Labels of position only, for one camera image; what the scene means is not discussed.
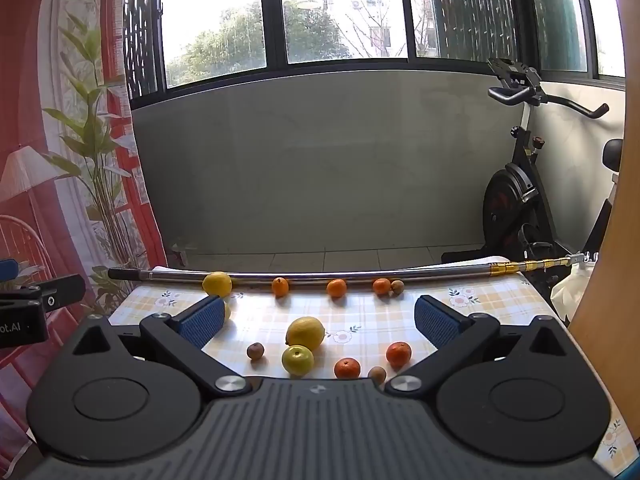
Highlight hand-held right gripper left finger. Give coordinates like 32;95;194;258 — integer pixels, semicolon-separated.
65;296;253;398

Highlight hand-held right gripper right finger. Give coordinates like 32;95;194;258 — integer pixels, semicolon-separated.
384;295;576;397

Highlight large yellow lemon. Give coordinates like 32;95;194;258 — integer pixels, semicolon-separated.
285;316;326;352

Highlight long metal pole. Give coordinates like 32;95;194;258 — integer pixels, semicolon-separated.
108;254;601;284

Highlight yellow-green round fruit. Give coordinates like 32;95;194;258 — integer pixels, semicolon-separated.
281;345;315;376

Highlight white plastic bag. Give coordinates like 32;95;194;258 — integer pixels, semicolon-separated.
550;260;596;326

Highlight black exercise bike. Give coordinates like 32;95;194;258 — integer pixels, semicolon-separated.
441;57;626;321

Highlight printed red curtain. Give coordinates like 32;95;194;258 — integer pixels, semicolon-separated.
0;0;168;461

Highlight brown wooden board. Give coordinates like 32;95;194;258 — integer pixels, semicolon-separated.
567;0;640;441

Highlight black framed window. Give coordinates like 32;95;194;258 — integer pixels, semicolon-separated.
122;0;628;111

